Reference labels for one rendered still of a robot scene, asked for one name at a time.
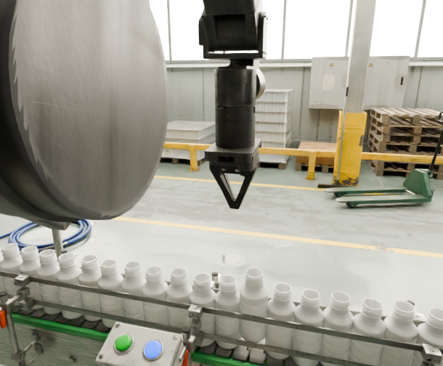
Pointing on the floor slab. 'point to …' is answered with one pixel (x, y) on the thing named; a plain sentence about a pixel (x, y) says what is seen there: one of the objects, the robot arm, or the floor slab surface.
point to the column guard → (349, 148)
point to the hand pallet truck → (420, 177)
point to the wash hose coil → (47, 243)
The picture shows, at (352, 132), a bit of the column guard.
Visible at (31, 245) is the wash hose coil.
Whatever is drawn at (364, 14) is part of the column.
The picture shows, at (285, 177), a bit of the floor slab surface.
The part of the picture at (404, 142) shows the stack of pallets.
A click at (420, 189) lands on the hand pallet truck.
